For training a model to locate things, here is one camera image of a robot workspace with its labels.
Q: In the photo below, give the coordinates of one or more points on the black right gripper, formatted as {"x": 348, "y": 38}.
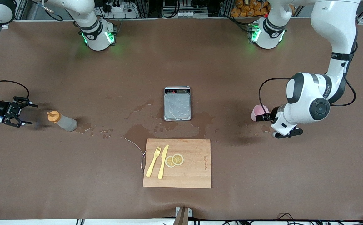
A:
{"x": 1, "y": 108}

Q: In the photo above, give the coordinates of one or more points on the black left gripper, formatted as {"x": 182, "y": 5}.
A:
{"x": 268, "y": 117}

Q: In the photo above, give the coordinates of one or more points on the pink plastic cup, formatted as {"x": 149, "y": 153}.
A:
{"x": 258, "y": 110}

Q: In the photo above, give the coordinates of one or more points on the clear sauce bottle orange cap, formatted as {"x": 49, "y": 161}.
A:
{"x": 66, "y": 123}

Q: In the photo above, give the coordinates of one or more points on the silver digital kitchen scale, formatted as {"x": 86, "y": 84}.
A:
{"x": 177, "y": 106}

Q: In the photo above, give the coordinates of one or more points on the wooden cutting board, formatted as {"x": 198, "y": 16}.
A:
{"x": 194, "y": 175}

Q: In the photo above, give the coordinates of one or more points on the lemon slice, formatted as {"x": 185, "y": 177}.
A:
{"x": 178, "y": 159}

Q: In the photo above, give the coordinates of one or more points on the orange snack packets pile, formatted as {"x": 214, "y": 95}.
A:
{"x": 250, "y": 7}

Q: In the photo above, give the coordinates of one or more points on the yellow plastic knife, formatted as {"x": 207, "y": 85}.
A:
{"x": 161, "y": 170}

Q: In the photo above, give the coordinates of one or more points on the yellow plastic fork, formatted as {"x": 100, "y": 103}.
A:
{"x": 151, "y": 167}

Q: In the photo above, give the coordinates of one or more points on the white socket strip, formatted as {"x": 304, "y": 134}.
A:
{"x": 184, "y": 14}

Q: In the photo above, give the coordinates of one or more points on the white power strip with plugs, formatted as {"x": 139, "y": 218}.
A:
{"x": 119, "y": 8}

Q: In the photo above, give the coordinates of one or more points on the front camera mount bracket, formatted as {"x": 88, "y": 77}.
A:
{"x": 183, "y": 217}

